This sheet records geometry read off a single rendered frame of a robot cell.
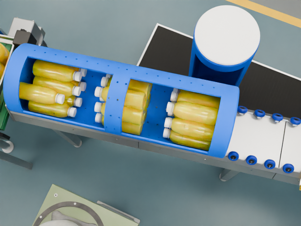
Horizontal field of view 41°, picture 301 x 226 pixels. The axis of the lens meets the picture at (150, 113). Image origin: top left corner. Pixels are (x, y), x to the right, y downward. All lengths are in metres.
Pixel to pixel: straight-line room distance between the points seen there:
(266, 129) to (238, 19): 0.49
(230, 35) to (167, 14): 1.26
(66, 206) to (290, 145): 0.95
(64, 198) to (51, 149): 1.19
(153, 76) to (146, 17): 1.50
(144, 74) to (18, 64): 0.48
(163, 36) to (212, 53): 1.04
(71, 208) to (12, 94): 0.49
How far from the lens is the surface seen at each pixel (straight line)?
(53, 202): 1.64
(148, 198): 2.65
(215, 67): 1.78
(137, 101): 1.53
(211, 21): 1.81
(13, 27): 2.14
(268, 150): 1.79
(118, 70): 1.54
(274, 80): 2.72
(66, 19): 3.08
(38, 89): 1.67
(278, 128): 1.82
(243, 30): 1.81
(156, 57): 2.70
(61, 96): 1.65
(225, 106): 1.47
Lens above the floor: 2.64
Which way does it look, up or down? 75 degrees down
